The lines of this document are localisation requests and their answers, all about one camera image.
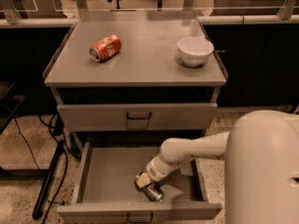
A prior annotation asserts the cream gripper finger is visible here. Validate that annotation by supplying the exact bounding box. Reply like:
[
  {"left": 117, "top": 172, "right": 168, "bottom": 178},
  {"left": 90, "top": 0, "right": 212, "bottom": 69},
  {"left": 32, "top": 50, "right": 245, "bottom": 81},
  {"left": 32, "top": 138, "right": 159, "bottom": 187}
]
[{"left": 135, "top": 173, "right": 151, "bottom": 189}]

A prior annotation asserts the silver blue redbull can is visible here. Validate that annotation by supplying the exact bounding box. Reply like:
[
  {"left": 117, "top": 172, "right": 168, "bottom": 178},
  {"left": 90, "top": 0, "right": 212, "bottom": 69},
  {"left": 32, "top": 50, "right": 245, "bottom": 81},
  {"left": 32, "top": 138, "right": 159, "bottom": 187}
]
[{"left": 140, "top": 180, "right": 164, "bottom": 202}]

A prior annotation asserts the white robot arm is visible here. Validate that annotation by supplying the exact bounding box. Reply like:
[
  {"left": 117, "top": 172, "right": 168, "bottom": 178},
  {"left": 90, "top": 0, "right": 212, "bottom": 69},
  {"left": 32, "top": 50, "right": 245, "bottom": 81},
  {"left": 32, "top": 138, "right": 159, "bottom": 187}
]
[{"left": 135, "top": 110, "right": 299, "bottom": 224}]

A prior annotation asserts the open middle grey drawer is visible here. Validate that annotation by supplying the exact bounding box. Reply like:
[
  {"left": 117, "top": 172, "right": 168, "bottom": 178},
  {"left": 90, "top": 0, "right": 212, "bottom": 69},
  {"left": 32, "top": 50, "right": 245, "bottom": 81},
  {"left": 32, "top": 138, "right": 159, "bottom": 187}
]
[{"left": 57, "top": 143, "right": 221, "bottom": 224}]

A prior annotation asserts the closed upper grey drawer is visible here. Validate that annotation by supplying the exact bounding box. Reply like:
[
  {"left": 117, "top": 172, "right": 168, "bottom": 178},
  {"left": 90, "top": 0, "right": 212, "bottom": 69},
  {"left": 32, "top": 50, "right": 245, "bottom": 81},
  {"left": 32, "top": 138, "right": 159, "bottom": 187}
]
[{"left": 58, "top": 103, "right": 217, "bottom": 132}]

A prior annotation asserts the grey drawer cabinet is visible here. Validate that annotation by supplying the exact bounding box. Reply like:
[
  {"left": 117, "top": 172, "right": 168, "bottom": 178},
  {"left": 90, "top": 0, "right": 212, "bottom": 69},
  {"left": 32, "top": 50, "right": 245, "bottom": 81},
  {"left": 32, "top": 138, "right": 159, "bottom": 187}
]
[{"left": 43, "top": 10, "right": 229, "bottom": 224}]

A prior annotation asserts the orange soda can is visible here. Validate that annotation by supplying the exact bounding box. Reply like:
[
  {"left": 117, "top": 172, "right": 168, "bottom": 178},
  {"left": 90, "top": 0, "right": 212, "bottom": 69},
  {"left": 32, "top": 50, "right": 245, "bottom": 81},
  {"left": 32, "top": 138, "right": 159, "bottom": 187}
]
[{"left": 90, "top": 35, "right": 121, "bottom": 63}]

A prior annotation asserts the black floor bar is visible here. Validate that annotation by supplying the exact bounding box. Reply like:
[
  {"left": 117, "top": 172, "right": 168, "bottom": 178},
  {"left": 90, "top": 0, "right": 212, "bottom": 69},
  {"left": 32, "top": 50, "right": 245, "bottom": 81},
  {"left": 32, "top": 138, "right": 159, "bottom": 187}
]
[{"left": 32, "top": 140, "right": 64, "bottom": 220}]

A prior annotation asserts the white ceramic bowl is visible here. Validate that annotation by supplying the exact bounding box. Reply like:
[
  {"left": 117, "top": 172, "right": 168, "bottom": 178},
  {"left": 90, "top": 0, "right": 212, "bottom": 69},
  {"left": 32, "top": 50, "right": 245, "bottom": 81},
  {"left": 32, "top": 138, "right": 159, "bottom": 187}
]
[{"left": 177, "top": 36, "right": 214, "bottom": 67}]

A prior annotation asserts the black middle drawer handle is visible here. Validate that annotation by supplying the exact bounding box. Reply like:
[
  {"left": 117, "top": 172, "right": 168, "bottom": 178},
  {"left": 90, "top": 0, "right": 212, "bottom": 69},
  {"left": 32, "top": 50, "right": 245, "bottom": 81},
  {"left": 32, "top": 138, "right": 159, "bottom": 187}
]
[{"left": 126, "top": 212, "right": 153, "bottom": 224}]

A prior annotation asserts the black drawer handle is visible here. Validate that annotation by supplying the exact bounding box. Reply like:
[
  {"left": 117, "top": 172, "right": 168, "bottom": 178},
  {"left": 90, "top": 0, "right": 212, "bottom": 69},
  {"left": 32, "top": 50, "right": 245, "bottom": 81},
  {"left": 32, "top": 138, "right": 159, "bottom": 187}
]
[
  {"left": 126, "top": 112, "right": 151, "bottom": 120},
  {"left": 126, "top": 212, "right": 153, "bottom": 224}
]

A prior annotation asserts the black upper drawer handle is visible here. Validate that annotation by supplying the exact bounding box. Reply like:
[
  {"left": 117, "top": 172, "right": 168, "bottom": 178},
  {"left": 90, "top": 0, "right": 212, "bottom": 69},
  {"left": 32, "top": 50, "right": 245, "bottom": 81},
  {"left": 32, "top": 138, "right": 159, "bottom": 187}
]
[{"left": 126, "top": 112, "right": 151, "bottom": 120}]

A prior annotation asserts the black floor cable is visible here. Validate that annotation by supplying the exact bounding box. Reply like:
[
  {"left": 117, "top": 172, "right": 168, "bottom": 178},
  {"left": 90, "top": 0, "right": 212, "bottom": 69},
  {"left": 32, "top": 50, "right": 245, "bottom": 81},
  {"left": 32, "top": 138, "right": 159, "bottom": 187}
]
[{"left": 12, "top": 112, "right": 82, "bottom": 224}]

